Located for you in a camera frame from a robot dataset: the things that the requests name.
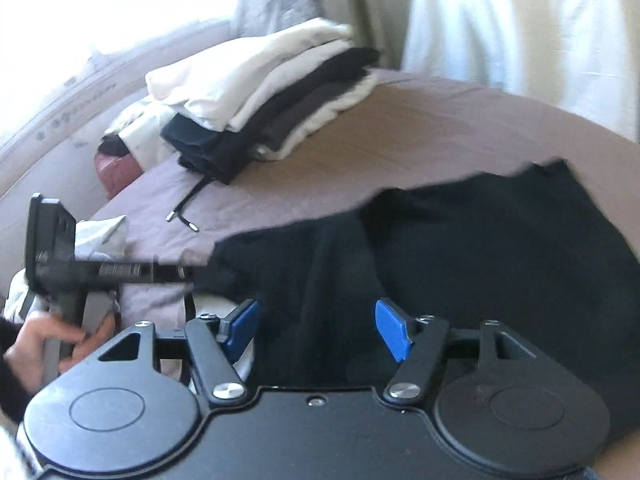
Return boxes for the person's left hand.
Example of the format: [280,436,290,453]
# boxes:
[4,307,116,391]

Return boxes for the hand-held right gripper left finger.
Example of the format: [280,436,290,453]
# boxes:
[95,299,261,408]

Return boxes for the red suitcase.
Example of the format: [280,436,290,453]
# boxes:
[94,152,143,200]

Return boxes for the black sweater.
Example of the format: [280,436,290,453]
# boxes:
[192,159,640,436]

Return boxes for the stack of folded clothes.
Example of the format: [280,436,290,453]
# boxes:
[161,47,379,233]

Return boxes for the beige curtain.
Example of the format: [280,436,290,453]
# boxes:
[320,0,406,68]

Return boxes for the white folded sweater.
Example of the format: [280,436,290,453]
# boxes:
[145,17,353,128]

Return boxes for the window frame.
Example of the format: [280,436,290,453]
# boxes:
[0,17,236,196]

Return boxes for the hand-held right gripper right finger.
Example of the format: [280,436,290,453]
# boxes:
[375,299,543,406]

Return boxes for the white folded garment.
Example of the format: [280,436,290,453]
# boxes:
[255,72,378,162]

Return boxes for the brown folded garment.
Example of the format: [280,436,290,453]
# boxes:
[257,80,361,148]

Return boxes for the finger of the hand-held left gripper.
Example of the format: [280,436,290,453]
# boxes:
[150,257,198,285]

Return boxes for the white crumpled cloth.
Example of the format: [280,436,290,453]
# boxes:
[102,100,176,171]

